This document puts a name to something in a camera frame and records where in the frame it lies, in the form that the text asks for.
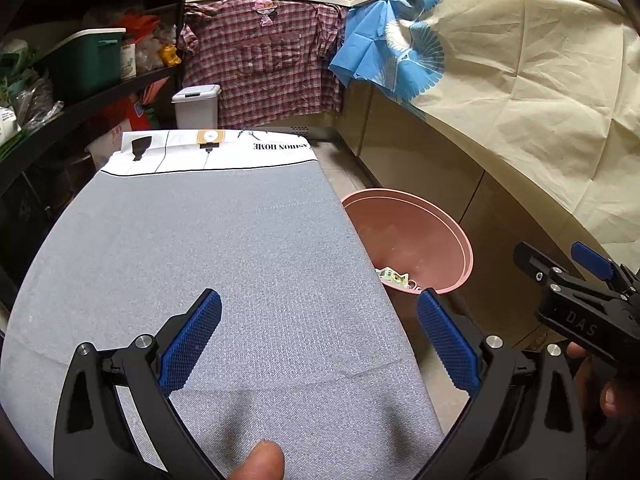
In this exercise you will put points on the grey printed table cover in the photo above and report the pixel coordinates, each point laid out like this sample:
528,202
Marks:
200,240

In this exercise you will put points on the red plaid shirt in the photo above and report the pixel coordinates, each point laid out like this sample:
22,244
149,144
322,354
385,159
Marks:
265,60

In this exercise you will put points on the white labelled jar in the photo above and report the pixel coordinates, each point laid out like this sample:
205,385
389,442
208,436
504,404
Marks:
128,60

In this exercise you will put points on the yellow toy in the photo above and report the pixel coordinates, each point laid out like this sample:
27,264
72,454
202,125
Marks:
170,54

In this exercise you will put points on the clear plastic bags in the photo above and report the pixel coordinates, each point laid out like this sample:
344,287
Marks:
30,100

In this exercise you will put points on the green storage box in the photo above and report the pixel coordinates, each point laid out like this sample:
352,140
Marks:
87,65

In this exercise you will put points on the blue printed cloth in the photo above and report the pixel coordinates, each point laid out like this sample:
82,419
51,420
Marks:
395,45

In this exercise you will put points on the orange red box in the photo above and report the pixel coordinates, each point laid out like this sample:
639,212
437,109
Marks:
120,125

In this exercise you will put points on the green printed packet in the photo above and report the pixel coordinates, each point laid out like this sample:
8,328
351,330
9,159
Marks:
392,277

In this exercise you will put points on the pink plastic bucket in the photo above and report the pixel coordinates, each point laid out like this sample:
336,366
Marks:
415,230

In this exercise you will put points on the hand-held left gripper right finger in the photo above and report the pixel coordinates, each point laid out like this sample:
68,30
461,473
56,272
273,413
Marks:
447,340

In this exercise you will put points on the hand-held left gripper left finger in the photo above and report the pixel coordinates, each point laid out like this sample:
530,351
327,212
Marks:
192,340

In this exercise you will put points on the cream cloth sheet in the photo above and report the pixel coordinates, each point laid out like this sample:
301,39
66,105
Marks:
540,85

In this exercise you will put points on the red plastic bag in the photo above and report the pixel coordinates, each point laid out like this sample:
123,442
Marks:
137,22

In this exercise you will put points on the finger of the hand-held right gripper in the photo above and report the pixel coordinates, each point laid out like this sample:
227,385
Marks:
592,259
532,260

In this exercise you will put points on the person's left hand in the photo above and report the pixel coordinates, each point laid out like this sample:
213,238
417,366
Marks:
260,462

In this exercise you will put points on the small white lidded bin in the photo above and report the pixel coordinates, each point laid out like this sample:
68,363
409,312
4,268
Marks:
196,107

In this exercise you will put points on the person's right hand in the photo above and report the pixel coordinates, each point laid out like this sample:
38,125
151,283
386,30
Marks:
617,397

